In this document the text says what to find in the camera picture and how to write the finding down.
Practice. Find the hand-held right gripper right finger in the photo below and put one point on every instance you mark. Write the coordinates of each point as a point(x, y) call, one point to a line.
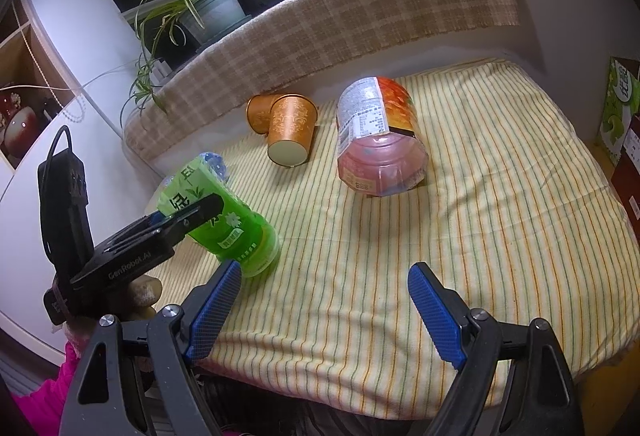
point(434, 313)

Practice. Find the dark cloth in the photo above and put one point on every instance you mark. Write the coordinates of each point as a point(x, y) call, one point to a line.
point(325, 416)

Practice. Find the beige plaid blanket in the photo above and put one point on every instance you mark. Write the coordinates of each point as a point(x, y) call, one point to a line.
point(350, 16)

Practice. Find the orange patterned paper cup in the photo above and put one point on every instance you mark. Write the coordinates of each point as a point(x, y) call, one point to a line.
point(259, 114)
point(292, 129)

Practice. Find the green tea bottle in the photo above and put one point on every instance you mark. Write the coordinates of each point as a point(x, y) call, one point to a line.
point(235, 236)

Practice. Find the large plastic jar red label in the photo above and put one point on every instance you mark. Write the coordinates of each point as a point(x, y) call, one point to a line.
point(377, 136)

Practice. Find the person's left hand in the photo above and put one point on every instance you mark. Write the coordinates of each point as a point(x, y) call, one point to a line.
point(144, 291)

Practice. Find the clear bottle with blue cap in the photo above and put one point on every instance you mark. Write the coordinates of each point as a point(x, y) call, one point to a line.
point(212, 162)

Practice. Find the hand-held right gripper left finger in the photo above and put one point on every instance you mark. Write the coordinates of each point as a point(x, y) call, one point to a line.
point(214, 313)

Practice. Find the potted spider plant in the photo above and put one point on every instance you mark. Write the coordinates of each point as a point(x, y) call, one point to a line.
point(212, 9)

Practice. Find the yellow striped bed sheet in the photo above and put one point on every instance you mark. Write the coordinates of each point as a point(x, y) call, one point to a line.
point(500, 241)

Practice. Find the person's left forearm pink sleeve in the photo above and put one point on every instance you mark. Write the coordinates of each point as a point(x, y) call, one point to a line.
point(47, 391)

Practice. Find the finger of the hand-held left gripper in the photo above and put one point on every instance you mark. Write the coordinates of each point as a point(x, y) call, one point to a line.
point(197, 212)

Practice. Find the green printed carton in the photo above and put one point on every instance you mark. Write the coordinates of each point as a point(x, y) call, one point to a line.
point(617, 101)

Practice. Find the red round ornament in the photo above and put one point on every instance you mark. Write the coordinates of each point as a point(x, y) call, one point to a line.
point(21, 129)

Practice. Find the dark red box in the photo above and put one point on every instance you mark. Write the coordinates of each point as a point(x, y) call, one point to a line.
point(630, 176)

